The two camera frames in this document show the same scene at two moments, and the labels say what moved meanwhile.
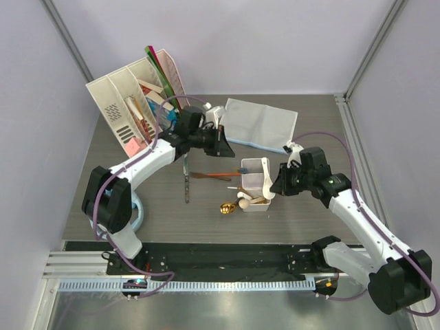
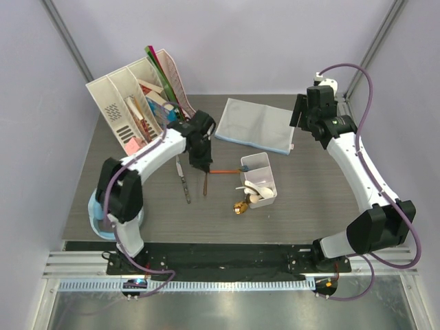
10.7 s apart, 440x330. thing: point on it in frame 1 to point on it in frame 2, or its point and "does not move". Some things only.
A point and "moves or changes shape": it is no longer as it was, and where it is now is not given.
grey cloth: (260, 125) does not move
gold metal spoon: (228, 207) to (240, 207)
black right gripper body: (294, 179) to (302, 106)
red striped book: (138, 119) does not move
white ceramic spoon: (242, 194) to (248, 190)
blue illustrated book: (165, 117) does not move
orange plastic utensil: (223, 174) moves or changes shape
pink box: (135, 146) does not move
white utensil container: (252, 178) moves or changes shape
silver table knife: (186, 174) moves or changes shape
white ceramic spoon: (267, 182) to (264, 192)
